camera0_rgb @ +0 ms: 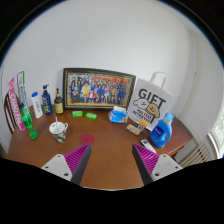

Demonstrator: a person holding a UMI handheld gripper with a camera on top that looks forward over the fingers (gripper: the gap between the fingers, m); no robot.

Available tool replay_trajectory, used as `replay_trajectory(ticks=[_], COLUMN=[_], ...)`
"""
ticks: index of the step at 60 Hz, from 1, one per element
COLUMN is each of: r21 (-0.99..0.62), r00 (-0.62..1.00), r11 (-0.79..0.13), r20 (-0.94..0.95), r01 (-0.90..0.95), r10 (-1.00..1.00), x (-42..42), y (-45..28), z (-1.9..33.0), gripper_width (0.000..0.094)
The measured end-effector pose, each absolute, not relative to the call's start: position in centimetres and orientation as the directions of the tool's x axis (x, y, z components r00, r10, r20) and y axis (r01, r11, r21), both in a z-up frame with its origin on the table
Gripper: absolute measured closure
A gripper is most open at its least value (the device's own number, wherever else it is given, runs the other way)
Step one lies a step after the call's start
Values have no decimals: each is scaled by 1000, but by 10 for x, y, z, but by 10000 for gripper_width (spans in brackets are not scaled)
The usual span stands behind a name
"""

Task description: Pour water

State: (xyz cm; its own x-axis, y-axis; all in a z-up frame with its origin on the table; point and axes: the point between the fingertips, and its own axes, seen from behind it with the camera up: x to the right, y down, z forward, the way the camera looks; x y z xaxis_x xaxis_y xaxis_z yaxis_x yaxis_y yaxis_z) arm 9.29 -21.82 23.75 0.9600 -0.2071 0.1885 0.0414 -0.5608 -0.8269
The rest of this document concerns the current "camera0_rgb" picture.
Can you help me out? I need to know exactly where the white wall radiator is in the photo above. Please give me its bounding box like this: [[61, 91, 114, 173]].
[[179, 142, 211, 168]]

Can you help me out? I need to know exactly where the blue tissue pack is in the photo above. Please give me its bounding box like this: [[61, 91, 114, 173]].
[[108, 106, 128, 123]]

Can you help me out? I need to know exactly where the white remote control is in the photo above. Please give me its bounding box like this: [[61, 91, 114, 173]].
[[141, 139, 156, 153]]

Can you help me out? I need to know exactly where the left green soap bar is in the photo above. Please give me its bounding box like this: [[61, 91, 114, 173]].
[[72, 111, 83, 117]]

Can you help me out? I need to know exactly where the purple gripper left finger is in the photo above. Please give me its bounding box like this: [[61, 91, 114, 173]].
[[42, 144, 92, 185]]

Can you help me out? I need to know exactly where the white gift paper bag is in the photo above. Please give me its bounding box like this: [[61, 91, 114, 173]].
[[128, 72, 174, 130]]

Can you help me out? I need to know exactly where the blue detergent bottle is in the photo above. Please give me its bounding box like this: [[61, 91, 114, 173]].
[[149, 113, 174, 148]]

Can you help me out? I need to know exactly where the patterned ceramic mug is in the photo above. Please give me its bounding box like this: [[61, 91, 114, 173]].
[[49, 122, 68, 143]]

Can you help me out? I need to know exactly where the dark red round coaster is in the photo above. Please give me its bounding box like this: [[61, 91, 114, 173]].
[[80, 134, 95, 144]]

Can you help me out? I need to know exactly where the dark blue pump bottle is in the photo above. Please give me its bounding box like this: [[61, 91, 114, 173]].
[[42, 85, 53, 115]]

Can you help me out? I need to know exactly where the white lotion bottle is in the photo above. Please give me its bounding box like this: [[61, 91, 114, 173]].
[[31, 92, 43, 118]]

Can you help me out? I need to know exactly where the spoon in mug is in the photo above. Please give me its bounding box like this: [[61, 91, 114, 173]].
[[55, 117, 58, 134]]

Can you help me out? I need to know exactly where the green white toothpaste box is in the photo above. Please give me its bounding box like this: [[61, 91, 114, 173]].
[[17, 71, 29, 111]]

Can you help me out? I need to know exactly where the framed group photo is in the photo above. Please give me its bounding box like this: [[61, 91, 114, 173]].
[[63, 68, 136, 110]]

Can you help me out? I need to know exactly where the dark wooden chair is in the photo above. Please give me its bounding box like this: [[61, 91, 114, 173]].
[[4, 94, 17, 133]]

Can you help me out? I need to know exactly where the green plastic bottle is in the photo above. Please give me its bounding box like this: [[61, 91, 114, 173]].
[[20, 103, 33, 129]]

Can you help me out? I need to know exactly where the amber dark-capped bottle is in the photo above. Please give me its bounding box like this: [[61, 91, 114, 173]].
[[54, 89, 63, 114]]

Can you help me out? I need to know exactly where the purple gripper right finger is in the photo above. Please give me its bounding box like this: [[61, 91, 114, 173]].
[[132, 144, 182, 185]]

